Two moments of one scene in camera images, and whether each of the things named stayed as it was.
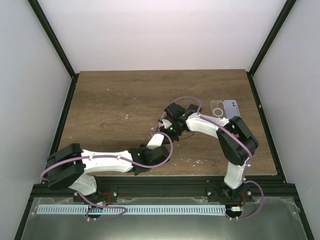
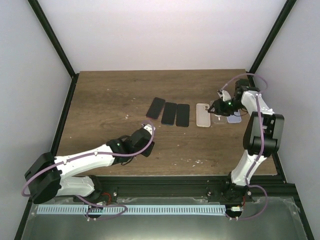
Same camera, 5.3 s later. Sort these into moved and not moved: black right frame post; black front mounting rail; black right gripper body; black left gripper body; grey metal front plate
Moved: black left gripper body; black right gripper body
Not moved: black right frame post; grey metal front plate; black front mounting rail
